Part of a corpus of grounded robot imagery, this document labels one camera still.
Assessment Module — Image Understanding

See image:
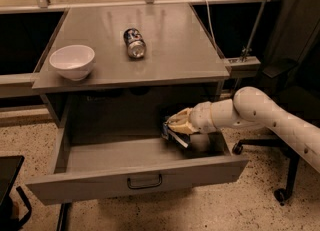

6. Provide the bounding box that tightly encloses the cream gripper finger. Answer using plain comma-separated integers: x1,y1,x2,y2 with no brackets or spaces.
168,123,197,135
167,108,191,124

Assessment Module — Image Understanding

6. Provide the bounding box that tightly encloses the blue chip bag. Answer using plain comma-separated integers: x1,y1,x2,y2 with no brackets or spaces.
161,116,191,148

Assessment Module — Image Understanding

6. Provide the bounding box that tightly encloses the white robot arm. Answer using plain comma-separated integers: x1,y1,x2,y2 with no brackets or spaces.
166,87,320,172

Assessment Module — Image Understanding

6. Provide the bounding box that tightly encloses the grey open top drawer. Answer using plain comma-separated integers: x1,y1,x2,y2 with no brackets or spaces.
25,94,250,207

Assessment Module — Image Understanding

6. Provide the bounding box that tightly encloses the grey cabinet desk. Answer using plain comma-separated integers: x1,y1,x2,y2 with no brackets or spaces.
32,2,232,128

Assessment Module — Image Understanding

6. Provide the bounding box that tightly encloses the metal pole with clamp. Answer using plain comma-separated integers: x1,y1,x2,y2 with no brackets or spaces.
239,0,277,63

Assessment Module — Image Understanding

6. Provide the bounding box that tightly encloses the blue soda can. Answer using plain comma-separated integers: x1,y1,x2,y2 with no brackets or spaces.
123,28,146,59

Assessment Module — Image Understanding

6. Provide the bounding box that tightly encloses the white ceramic bowl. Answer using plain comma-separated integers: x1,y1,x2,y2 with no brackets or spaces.
49,45,95,81

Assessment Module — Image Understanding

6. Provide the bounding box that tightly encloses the black furniture at left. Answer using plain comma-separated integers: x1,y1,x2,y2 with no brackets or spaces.
0,155,32,231

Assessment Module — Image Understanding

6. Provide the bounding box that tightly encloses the black drawer handle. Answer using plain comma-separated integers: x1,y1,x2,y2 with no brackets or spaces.
127,174,163,190

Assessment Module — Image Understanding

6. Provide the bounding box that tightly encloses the white cable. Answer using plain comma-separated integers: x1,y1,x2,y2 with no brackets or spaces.
198,0,218,53

